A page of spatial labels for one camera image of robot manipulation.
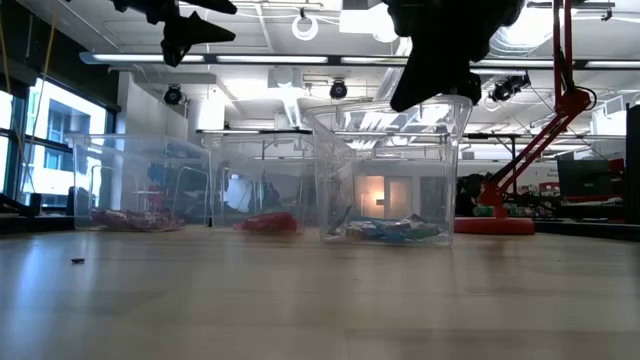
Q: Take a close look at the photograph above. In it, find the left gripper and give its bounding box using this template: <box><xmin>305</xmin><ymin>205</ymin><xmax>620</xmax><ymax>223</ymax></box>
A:
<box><xmin>108</xmin><ymin>0</ymin><xmax>239</xmax><ymax>69</ymax></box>

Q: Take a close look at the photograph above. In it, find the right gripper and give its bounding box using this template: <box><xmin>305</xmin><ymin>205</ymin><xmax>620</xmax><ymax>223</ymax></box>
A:
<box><xmin>383</xmin><ymin>0</ymin><xmax>527</xmax><ymax>114</ymax></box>

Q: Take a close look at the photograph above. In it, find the purple candy packet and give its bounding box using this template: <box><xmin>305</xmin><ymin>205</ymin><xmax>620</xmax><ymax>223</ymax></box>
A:
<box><xmin>125</xmin><ymin>208</ymin><xmax>187</xmax><ymax>233</ymax></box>
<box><xmin>88</xmin><ymin>207</ymin><xmax>132</xmax><ymax>231</ymax></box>

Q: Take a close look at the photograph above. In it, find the red jointed arm stand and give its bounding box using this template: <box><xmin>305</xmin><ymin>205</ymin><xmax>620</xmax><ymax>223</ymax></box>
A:
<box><xmin>453</xmin><ymin>0</ymin><xmax>598</xmax><ymax>237</ymax></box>

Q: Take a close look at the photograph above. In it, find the red candy packet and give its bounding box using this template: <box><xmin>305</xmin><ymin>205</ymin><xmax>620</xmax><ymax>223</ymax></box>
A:
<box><xmin>233</xmin><ymin>211</ymin><xmax>300</xmax><ymax>235</ymax></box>

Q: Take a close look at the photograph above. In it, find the black ceiling spotlight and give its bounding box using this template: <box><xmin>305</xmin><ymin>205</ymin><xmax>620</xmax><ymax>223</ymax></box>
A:
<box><xmin>488</xmin><ymin>73</ymin><xmax>532</xmax><ymax>104</ymax></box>
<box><xmin>163</xmin><ymin>83</ymin><xmax>184</xmax><ymax>107</ymax></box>
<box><xmin>328</xmin><ymin>78</ymin><xmax>349</xmax><ymax>101</ymax></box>

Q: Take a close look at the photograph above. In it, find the ceiling light strip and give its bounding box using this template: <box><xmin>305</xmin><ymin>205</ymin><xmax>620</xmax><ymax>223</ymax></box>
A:
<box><xmin>78</xmin><ymin>51</ymin><xmax>640</xmax><ymax>70</ymax></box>

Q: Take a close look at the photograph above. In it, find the clear plastic bin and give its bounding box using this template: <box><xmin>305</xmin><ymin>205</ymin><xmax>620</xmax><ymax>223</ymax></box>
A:
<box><xmin>68</xmin><ymin>133</ymin><xmax>215</xmax><ymax>233</ymax></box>
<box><xmin>208</xmin><ymin>131</ymin><xmax>322</xmax><ymax>235</ymax></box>
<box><xmin>305</xmin><ymin>94</ymin><xmax>474</xmax><ymax>248</ymax></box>

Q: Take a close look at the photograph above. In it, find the dark computer monitor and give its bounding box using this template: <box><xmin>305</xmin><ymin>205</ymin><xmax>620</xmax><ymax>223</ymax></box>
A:
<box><xmin>556</xmin><ymin>158</ymin><xmax>615</xmax><ymax>200</ymax></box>

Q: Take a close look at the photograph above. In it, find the white coiled cable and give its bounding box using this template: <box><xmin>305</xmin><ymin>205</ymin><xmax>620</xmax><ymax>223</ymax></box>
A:
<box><xmin>290</xmin><ymin>6</ymin><xmax>320</xmax><ymax>43</ymax></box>

